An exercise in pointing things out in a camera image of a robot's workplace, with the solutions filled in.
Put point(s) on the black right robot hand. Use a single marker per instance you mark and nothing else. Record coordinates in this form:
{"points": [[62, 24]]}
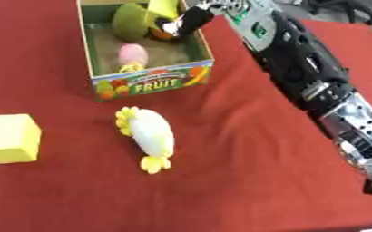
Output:
{"points": [[193, 18]]}

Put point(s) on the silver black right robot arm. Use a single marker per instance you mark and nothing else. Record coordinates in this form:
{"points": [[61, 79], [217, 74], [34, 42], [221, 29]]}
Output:
{"points": [[295, 57]]}

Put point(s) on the cardboard fruit print box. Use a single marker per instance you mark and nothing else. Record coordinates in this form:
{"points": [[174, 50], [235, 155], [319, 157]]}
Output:
{"points": [[151, 81]]}

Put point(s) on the pink candy soft toy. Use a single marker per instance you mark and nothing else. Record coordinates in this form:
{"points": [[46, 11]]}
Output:
{"points": [[132, 54]]}

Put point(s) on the white candy soft toy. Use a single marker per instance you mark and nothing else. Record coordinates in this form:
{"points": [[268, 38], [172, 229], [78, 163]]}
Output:
{"points": [[152, 136]]}

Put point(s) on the black chair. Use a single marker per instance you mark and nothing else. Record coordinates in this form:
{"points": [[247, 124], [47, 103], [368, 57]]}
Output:
{"points": [[348, 9]]}

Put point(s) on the yellow cube block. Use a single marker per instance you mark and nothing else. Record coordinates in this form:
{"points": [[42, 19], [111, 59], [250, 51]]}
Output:
{"points": [[12, 139]]}

